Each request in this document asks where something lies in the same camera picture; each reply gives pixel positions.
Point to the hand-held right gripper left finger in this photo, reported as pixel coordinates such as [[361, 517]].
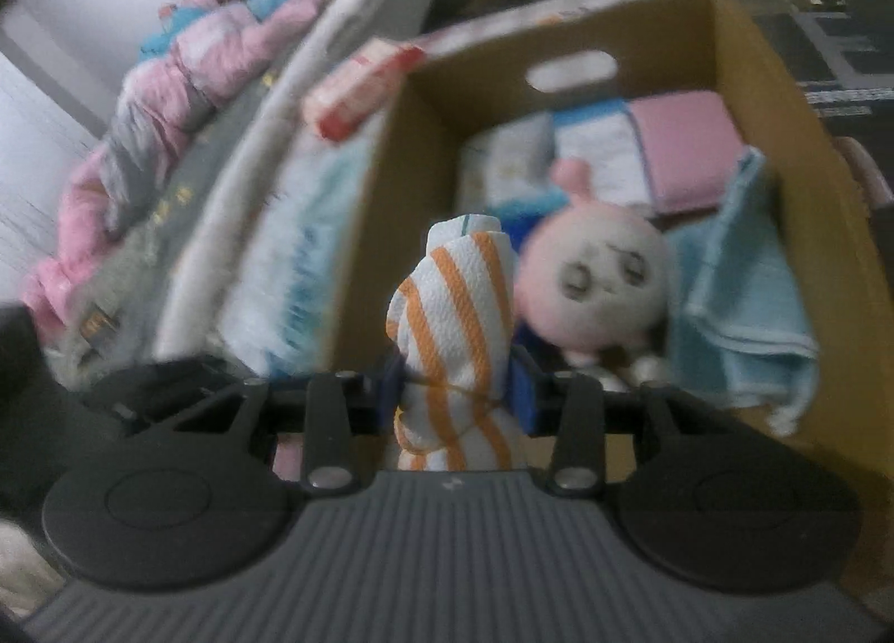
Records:
[[387, 405]]

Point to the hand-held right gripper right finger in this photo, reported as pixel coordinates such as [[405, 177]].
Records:
[[524, 405]]

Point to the orange striped towel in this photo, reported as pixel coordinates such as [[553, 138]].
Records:
[[447, 308]]

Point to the pink plush toy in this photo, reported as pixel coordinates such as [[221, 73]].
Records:
[[594, 280]]

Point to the large cardboard box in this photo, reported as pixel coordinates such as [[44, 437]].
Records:
[[391, 196]]

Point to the light blue towel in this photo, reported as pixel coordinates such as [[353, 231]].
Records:
[[740, 294]]

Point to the blue edged white packet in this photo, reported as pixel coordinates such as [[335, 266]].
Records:
[[600, 140]]

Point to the pink packet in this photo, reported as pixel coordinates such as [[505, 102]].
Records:
[[684, 147]]

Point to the white plastic bag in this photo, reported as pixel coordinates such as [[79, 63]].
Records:
[[307, 252]]

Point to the grey bed sheet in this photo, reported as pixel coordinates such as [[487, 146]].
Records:
[[195, 168]]

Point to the red tissue pack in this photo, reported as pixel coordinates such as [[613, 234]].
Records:
[[356, 88]]

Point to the pink quilt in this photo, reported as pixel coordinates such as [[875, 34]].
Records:
[[174, 91]]

